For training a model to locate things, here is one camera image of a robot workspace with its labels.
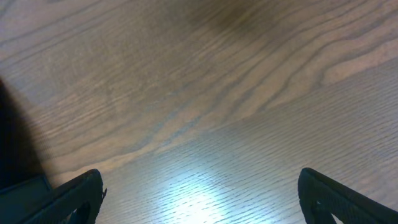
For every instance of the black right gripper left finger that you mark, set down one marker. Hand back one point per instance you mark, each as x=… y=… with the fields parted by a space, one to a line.
x=76 y=201

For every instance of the black gift box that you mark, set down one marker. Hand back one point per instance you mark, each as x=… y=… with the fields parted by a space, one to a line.
x=17 y=199

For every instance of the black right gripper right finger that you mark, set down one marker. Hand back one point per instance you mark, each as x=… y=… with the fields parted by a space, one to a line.
x=324 y=200

